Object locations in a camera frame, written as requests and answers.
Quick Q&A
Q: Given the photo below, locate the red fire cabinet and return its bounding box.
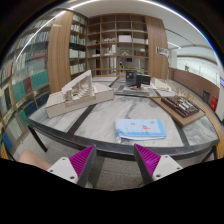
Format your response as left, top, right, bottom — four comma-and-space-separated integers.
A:
210, 96, 218, 111

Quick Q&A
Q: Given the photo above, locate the brown wooden model board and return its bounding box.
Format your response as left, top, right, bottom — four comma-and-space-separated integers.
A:
151, 96, 205, 127

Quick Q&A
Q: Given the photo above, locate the left library bookshelf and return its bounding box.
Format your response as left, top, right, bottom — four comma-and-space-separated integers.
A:
0, 18, 54, 158

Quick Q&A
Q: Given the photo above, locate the light blue folded towel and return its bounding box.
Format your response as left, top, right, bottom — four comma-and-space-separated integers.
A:
115, 119, 167, 142

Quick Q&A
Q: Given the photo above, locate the pink chair seat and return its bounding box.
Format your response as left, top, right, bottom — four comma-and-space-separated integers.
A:
19, 149, 51, 170

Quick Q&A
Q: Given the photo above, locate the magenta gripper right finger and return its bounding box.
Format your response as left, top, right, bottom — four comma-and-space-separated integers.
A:
134, 144, 182, 185

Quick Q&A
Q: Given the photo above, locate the wooden wall bookshelf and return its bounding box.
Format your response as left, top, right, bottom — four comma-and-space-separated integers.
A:
86, 14, 149, 76

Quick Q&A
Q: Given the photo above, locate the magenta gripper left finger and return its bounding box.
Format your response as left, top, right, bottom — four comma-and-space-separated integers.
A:
48, 145, 96, 187

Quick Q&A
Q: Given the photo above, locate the white architectural building model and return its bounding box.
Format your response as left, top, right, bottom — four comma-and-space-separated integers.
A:
45, 70, 114, 118

